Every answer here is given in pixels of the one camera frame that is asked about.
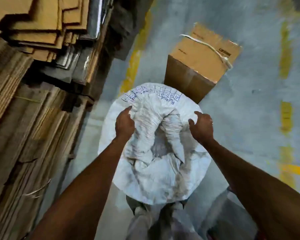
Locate person's right hand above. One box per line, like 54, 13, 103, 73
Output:
188, 111, 214, 144

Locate person's left hand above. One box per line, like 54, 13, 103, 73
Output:
115, 105, 136, 142

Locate white woven sack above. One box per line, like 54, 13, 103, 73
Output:
98, 82, 212, 205

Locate person's left forearm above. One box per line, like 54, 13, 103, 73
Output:
29, 136, 133, 240

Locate person's right forearm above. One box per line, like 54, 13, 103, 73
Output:
199, 138, 300, 240

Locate brown cardboard box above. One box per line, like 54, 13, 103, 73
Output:
163, 22, 243, 104

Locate shiny plastic wrapped bundle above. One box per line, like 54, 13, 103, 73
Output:
56, 0, 114, 86

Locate person's grey trousers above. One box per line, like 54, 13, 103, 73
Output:
126, 186, 260, 240

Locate stack of flattened cardboard sheets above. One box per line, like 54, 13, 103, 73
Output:
0, 0, 95, 240

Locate white strap on box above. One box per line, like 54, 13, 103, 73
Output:
180, 34, 234, 70

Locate white strap on cardboard stack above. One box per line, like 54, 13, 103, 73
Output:
23, 179, 52, 198

